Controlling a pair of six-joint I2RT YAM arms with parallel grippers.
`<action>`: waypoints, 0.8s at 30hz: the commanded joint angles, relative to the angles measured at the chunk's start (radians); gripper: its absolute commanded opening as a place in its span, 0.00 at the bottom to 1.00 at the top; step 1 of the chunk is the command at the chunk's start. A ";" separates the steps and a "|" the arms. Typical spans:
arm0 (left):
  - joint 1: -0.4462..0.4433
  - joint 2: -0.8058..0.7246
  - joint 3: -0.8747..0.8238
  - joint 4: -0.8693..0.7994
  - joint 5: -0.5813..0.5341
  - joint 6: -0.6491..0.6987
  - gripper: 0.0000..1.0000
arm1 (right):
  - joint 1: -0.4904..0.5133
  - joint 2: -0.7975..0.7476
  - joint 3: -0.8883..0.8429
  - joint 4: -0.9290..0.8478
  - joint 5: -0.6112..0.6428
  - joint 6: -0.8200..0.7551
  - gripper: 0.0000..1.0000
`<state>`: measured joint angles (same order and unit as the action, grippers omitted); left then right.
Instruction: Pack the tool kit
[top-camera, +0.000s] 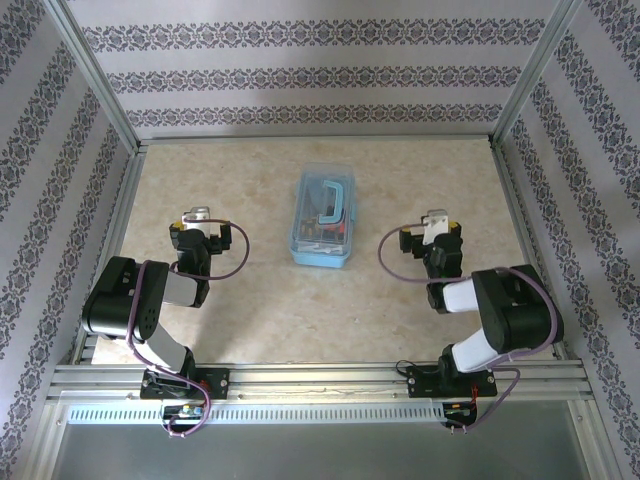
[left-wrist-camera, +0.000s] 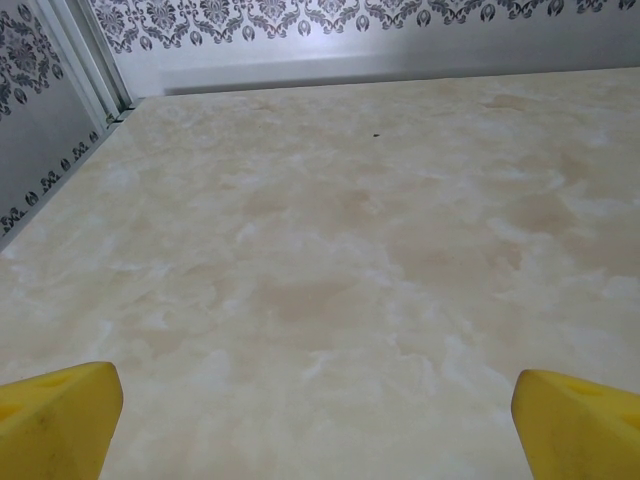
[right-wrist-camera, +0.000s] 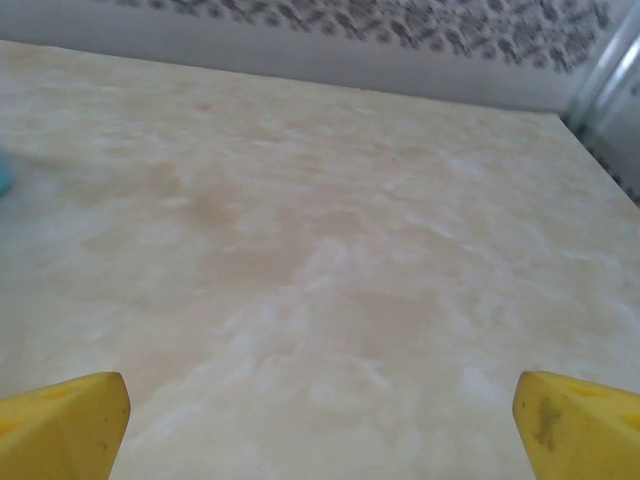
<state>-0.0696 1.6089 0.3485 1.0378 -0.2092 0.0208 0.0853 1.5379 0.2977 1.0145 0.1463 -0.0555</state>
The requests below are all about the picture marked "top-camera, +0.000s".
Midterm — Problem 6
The blue toolbox with clear lid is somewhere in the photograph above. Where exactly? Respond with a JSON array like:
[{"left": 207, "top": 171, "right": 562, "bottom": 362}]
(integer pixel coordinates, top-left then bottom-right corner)
[{"left": 288, "top": 161, "right": 360, "bottom": 270}]

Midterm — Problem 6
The small controller circuit board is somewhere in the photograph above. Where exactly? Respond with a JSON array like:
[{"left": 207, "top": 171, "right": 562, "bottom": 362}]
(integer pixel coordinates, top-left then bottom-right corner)
[
  {"left": 443, "top": 401, "right": 479, "bottom": 419},
  {"left": 160, "top": 403, "right": 207, "bottom": 420}
]

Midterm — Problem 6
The grey metal panel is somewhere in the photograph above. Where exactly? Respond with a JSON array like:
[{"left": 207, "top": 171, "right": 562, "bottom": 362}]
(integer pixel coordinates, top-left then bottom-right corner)
[{"left": 49, "top": 422, "right": 591, "bottom": 480}]

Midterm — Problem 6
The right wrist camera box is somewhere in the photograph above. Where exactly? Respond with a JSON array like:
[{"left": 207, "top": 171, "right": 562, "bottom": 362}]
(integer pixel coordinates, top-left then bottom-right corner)
[{"left": 419, "top": 207, "right": 451, "bottom": 246}]

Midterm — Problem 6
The aluminium side rail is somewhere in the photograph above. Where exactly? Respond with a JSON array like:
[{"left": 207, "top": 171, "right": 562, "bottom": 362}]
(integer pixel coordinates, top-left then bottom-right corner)
[
  {"left": 492, "top": 139, "right": 571, "bottom": 361},
  {"left": 74, "top": 144, "right": 147, "bottom": 366}
]

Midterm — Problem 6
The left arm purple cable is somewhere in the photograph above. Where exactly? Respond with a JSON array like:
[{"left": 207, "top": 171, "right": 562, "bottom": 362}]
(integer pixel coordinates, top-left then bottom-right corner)
[{"left": 125, "top": 217, "right": 251, "bottom": 439}]

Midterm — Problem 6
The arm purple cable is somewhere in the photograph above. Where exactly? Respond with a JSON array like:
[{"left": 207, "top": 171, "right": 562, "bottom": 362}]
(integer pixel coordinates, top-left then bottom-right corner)
[
  {"left": 125, "top": 217, "right": 251, "bottom": 439},
  {"left": 377, "top": 224, "right": 560, "bottom": 432}
]

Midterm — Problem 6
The aluminium back rail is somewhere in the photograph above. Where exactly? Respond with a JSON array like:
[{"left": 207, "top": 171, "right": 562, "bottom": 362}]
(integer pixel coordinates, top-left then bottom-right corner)
[{"left": 137, "top": 132, "right": 496, "bottom": 146}]

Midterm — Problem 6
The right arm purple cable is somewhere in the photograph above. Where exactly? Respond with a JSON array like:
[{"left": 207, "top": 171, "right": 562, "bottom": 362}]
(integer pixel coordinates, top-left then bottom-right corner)
[{"left": 377, "top": 224, "right": 560, "bottom": 432}]

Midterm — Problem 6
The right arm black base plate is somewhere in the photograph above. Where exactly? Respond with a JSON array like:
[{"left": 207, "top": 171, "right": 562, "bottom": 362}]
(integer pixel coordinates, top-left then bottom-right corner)
[{"left": 405, "top": 364, "right": 499, "bottom": 400}]

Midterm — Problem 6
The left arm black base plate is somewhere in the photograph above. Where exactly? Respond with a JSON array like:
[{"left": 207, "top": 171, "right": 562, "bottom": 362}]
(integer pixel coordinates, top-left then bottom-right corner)
[{"left": 139, "top": 367, "right": 231, "bottom": 401}]

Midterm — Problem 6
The aluminium mounting rail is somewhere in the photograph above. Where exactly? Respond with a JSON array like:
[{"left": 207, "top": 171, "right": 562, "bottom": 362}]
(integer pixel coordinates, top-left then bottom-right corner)
[{"left": 47, "top": 362, "right": 594, "bottom": 401}]

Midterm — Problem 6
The aluminium frame post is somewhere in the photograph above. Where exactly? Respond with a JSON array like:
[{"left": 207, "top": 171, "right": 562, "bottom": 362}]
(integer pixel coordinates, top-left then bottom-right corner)
[
  {"left": 42, "top": 0, "right": 142, "bottom": 151},
  {"left": 488, "top": 0, "right": 584, "bottom": 147}
]

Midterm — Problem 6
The slotted grey cable duct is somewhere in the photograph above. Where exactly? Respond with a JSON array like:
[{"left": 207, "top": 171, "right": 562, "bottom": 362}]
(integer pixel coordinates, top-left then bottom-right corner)
[{"left": 67, "top": 403, "right": 446, "bottom": 425}]

